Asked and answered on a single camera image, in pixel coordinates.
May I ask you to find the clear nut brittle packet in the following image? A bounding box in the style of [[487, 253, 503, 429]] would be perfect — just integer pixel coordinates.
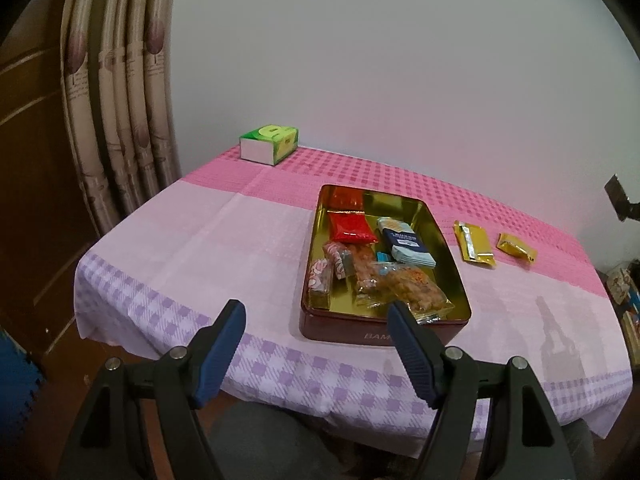
[[347, 245, 454, 324]]

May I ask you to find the blue cracker packet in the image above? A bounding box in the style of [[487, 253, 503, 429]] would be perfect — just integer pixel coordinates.
[[376, 217, 436, 269]]

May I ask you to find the light blue small packet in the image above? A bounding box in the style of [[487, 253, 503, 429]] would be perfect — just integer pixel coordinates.
[[376, 252, 392, 262]]

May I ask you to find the brown clear candy packet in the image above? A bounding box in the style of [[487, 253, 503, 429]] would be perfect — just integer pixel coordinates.
[[323, 240, 355, 281]]

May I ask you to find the pink white candy packet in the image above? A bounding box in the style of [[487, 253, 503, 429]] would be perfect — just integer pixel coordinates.
[[307, 258, 333, 294]]

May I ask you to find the red snack packet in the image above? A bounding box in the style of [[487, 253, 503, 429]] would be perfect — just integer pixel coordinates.
[[329, 211, 378, 245]]

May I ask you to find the stack of books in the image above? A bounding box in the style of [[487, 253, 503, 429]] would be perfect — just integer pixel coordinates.
[[605, 260, 639, 370]]

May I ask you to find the small yellow snack packet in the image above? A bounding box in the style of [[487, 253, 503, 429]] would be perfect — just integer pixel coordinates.
[[497, 233, 538, 263]]

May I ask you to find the long yellow snack packet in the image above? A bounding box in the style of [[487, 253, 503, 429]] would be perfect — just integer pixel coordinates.
[[454, 221, 497, 268]]

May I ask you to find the red toffee tin box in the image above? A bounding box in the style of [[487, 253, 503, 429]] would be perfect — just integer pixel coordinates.
[[299, 184, 472, 346]]

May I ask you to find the pink checkered tablecloth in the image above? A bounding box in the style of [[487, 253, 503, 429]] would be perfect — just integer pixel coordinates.
[[74, 148, 632, 456]]

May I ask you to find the green tissue box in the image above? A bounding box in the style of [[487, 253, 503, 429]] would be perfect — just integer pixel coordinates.
[[239, 125, 298, 166]]

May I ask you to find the beige curtain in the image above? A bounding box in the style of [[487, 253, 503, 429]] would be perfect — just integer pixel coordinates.
[[60, 0, 179, 234]]

